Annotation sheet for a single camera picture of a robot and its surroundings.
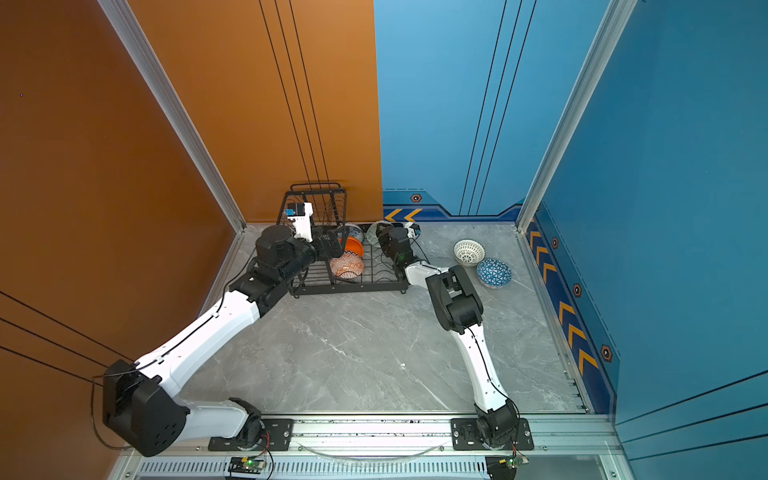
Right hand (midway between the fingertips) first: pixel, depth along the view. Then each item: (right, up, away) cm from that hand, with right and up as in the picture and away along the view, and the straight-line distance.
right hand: (375, 226), depth 105 cm
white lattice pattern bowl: (+34, -9, +4) cm, 36 cm away
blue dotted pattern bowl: (+41, -16, -3) cm, 45 cm away
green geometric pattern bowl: (-1, -2, +4) cm, 5 cm away
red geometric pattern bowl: (-9, -14, -2) cm, 16 cm away
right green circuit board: (+35, -58, -36) cm, 77 cm away
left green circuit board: (-27, -60, -35) cm, 74 cm away
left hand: (-8, -2, -30) cm, 31 cm away
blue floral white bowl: (-8, -1, +4) cm, 8 cm away
